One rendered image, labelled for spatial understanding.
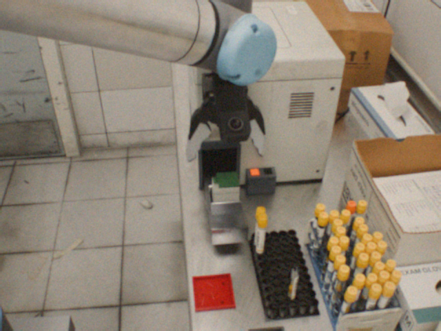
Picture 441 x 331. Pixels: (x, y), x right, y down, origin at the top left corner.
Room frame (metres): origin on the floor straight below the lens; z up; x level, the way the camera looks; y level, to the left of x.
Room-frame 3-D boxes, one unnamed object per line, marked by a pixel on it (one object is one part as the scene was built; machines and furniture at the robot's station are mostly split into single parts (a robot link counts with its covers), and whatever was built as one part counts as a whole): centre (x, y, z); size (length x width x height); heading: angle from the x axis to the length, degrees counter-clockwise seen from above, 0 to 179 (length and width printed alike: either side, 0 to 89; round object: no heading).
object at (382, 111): (0.95, -0.43, 0.94); 0.22 x 0.12 x 0.13; 10
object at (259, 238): (0.50, -0.12, 0.93); 0.17 x 0.09 x 0.11; 7
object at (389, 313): (0.48, -0.23, 0.91); 0.20 x 0.10 x 0.07; 6
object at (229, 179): (0.64, -0.02, 0.98); 0.05 x 0.04 x 0.01; 96
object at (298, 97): (0.86, -0.09, 1.03); 0.31 x 0.27 x 0.30; 6
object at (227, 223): (0.66, -0.02, 0.92); 0.21 x 0.07 x 0.05; 6
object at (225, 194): (0.64, -0.02, 0.95); 0.05 x 0.04 x 0.06; 96
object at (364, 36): (1.29, -0.36, 0.97); 0.31 x 0.23 x 0.18; 0
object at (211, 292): (0.47, 0.00, 0.88); 0.07 x 0.07 x 0.01; 6
